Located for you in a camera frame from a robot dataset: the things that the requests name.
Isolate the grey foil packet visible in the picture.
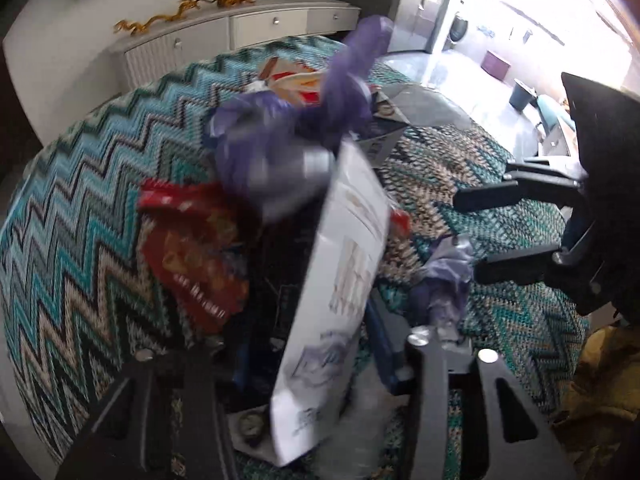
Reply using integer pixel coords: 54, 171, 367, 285
370, 82, 471, 166

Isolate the yellow red snack packet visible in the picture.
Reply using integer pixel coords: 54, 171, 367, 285
250, 57, 331, 106

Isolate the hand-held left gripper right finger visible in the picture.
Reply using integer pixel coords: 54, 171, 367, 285
365, 300, 576, 480

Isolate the teal zigzag rug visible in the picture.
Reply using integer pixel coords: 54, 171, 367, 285
0, 35, 591, 480

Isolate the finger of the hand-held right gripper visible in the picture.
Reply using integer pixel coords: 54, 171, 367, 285
452, 157, 588, 213
472, 220, 601, 291

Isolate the white printed carton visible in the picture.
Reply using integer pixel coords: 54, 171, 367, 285
270, 142, 393, 466

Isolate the clear plastic wrapper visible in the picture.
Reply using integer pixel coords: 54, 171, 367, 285
320, 375, 403, 480

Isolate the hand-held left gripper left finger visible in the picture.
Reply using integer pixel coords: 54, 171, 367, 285
55, 340, 251, 480

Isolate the teal chair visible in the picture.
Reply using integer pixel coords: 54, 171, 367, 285
537, 97, 573, 133

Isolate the purple box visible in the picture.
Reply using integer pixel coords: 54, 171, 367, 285
481, 50, 512, 81

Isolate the gold dragon figurine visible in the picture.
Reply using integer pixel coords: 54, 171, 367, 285
114, 0, 203, 37

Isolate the purple plastic bag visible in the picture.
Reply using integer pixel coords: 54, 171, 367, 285
205, 15, 396, 221

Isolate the dark bin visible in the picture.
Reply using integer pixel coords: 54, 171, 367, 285
509, 80, 538, 111

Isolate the crumpled lilac wrapper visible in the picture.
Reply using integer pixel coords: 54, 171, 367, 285
415, 235, 476, 331

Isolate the dark packet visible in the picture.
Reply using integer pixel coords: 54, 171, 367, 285
240, 220, 321, 361

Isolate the white television cabinet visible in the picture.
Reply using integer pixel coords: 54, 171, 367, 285
112, 0, 362, 93

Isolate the yellow cloth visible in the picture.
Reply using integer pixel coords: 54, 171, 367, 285
550, 325, 640, 480

